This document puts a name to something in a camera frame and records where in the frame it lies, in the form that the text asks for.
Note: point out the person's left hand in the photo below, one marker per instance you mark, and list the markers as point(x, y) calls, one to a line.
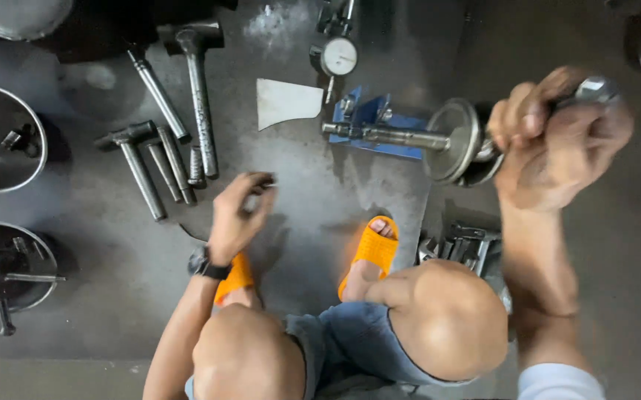
point(230, 222)

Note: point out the person's right hand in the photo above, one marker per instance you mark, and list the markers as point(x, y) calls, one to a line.
point(553, 161)

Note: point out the person's right fingers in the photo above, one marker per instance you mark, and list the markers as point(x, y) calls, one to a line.
point(517, 114)

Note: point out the person's left fingers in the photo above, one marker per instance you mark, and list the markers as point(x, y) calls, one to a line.
point(258, 186)

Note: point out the steel shaft with disc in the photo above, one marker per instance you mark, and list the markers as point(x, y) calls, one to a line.
point(409, 138)

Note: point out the short threaded bolt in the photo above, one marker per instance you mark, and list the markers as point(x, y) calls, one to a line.
point(197, 166)

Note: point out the long steel rod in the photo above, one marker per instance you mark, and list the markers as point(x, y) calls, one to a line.
point(176, 164)

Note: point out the white sheet piece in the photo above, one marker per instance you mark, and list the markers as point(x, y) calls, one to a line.
point(284, 103)

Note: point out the thin steel rod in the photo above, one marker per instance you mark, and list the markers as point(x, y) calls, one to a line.
point(165, 175)

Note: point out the orange slipper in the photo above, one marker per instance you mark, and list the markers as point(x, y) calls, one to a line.
point(373, 253)
point(235, 278)

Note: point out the black wristwatch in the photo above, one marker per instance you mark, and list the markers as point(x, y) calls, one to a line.
point(205, 265)

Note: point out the large steel hammer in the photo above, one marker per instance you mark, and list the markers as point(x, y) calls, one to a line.
point(201, 100)

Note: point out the steel t-shaped tool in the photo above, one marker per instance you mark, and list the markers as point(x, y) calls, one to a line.
point(137, 166)

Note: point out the steel rod with black end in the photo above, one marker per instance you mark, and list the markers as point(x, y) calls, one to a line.
point(159, 97)

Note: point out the blue metal stand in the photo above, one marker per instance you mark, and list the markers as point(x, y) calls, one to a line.
point(373, 114)

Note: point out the pile of wrenches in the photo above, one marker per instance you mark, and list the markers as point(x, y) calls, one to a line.
point(462, 247)

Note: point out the dial gauge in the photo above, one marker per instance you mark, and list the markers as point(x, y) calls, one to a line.
point(338, 56)

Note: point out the person's left leg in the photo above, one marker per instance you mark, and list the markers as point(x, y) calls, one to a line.
point(248, 355)

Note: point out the person's leg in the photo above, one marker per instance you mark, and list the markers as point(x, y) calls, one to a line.
point(442, 322)
point(248, 355)

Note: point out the blue denim shorts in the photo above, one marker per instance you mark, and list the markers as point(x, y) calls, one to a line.
point(342, 339)

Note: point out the black gauge holder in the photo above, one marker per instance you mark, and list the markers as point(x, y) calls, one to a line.
point(334, 15)

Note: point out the person's right leg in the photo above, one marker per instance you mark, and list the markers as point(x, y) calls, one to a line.
point(442, 322)

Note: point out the small dark metal part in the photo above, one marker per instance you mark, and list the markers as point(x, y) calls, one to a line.
point(20, 140)

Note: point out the steel bowl with tools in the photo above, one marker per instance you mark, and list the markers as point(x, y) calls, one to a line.
point(37, 291)

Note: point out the light blue sleeve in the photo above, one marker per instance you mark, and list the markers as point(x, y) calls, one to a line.
point(559, 384)

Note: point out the large grey metal bowl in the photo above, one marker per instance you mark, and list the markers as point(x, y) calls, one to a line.
point(18, 16)

